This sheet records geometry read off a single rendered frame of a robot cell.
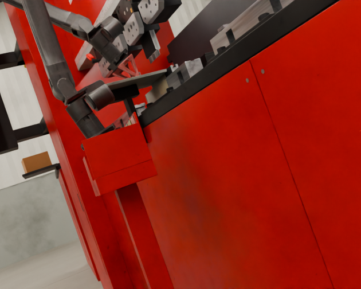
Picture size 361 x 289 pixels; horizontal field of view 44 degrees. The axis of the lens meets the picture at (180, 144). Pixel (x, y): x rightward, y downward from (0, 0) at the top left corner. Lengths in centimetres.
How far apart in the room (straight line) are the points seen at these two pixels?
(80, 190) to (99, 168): 122
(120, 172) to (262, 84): 45
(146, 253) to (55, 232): 729
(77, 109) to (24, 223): 737
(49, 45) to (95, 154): 32
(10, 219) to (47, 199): 71
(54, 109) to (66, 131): 13
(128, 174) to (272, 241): 40
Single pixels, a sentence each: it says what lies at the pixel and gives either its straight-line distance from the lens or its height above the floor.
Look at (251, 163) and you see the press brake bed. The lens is 108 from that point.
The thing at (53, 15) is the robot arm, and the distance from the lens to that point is 169.
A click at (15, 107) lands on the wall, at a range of 873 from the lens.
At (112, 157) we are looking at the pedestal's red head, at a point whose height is 74.
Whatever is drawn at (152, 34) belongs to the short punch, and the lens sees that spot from 169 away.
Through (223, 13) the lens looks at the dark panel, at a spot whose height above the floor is 125.
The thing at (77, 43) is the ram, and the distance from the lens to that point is 243.
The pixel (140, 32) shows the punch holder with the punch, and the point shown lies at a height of 116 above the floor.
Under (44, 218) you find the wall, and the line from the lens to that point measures 852.
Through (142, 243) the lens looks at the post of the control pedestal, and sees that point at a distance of 127.
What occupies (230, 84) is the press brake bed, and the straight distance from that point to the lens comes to 106.
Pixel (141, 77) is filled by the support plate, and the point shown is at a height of 99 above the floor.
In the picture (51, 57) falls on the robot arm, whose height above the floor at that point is 105.
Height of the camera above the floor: 67
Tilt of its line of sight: 2 degrees up
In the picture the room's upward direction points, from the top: 20 degrees counter-clockwise
